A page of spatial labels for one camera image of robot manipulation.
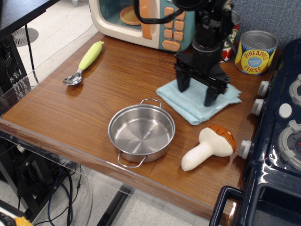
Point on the plush toy mushroom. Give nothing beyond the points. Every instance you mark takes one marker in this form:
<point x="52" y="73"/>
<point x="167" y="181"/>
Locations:
<point x="213" y="140"/>

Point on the spoon with green handle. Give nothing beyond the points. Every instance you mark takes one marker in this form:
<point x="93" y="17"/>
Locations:
<point x="87" y="60"/>

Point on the orange toy plate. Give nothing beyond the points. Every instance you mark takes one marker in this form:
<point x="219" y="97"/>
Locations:
<point x="128" y="16"/>

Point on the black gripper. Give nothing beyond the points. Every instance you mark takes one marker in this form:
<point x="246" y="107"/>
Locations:
<point x="202" y="65"/>

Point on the pineapple slices can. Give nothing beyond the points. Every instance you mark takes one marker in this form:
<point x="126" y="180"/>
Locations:
<point x="256" y="50"/>

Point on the toy microwave oven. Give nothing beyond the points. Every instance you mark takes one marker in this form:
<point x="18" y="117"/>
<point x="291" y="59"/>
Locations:
<point x="174" y="36"/>

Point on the tomato sauce can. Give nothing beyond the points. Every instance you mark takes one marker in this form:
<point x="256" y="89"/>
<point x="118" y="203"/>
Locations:
<point x="227" y="50"/>

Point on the light blue towel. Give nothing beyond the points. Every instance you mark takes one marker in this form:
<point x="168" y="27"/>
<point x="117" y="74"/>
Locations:
<point x="190" y="103"/>

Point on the stainless steel pot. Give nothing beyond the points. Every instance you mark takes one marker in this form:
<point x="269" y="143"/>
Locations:
<point x="141" y="133"/>

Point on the dark blue toy stove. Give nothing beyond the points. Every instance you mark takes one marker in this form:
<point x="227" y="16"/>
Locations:
<point x="271" y="193"/>

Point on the black desk left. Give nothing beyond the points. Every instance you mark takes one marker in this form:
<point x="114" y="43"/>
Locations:
<point x="17" y="13"/>

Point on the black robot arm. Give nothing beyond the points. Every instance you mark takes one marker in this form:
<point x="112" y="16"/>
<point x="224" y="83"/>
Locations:
<point x="213" y="20"/>

